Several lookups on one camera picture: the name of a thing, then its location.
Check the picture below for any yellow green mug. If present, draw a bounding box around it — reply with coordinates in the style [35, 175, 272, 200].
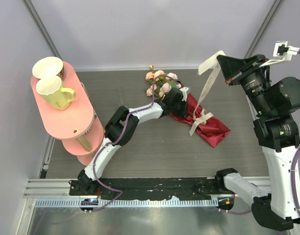
[36, 76, 76, 111]

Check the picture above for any white slotted cable duct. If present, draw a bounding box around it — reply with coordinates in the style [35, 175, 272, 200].
[35, 197, 218, 208]

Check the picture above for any clear glass vase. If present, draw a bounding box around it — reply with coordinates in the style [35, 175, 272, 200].
[116, 87, 127, 107]

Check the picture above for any pink tiered shelf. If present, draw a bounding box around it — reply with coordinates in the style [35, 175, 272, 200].
[30, 62, 104, 166]

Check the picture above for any pink flower bouquet red wrap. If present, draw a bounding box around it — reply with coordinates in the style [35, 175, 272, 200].
[145, 65, 230, 147]

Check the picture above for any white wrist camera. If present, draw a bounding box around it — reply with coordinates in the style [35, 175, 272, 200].
[260, 41, 300, 67]
[179, 87, 190, 102]

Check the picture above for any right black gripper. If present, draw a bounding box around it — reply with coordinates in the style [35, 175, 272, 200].
[218, 54, 274, 116]

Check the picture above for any white bowl mug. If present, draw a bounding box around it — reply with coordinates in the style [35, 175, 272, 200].
[32, 56, 64, 79]

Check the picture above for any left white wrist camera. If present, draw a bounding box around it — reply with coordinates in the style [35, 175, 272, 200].
[179, 87, 190, 102]

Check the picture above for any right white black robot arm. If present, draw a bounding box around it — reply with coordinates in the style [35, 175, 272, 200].
[214, 55, 300, 231]

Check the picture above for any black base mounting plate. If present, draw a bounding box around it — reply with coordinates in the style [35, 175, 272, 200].
[69, 177, 233, 201]

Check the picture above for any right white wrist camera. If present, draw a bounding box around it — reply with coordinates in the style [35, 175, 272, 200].
[260, 41, 300, 67]

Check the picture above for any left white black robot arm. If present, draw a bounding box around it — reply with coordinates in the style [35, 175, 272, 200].
[69, 87, 190, 196]

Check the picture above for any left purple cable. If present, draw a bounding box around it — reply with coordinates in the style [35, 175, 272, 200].
[90, 75, 182, 212]

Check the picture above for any cream ribbon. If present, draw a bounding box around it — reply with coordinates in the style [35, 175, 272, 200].
[189, 50, 225, 136]

